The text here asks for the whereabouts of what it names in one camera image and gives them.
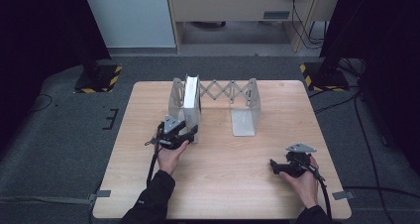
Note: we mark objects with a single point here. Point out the light wooden desk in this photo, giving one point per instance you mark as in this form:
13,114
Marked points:
231,1

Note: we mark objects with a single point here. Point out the person's right hand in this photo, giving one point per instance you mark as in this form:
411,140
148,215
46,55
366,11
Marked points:
303,187

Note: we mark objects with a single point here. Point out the black stand base striped edge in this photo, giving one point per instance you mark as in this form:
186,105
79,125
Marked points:
99,78
325,77

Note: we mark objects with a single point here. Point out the grey hardcover book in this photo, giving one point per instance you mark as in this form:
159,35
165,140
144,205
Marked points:
191,98

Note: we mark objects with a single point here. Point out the white panel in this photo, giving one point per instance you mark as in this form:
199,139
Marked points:
132,16

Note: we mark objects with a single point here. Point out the expandable metal bookend rack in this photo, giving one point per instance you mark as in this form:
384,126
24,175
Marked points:
246,101

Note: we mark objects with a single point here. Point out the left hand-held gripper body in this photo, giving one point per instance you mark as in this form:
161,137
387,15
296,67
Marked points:
171,133

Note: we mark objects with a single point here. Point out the person's left hand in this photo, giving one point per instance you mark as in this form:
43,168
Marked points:
170,159

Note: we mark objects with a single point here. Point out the grey tape strip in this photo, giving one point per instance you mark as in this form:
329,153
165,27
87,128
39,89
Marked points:
343,195
100,195

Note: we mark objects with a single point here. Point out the black curtain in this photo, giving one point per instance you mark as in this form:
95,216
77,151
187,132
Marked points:
386,35
36,45

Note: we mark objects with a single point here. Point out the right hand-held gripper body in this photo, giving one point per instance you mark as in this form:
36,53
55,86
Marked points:
297,164

